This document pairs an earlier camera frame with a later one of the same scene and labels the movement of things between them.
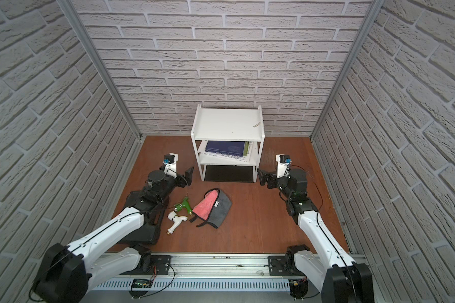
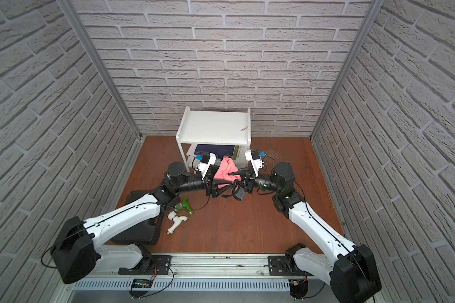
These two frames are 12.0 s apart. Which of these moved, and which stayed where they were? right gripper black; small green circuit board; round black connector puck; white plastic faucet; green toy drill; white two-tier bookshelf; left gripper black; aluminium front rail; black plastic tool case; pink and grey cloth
Moved: pink and grey cloth; right gripper black; left gripper black; white two-tier bookshelf
Stayed: small green circuit board; aluminium front rail; green toy drill; black plastic tool case; round black connector puck; white plastic faucet
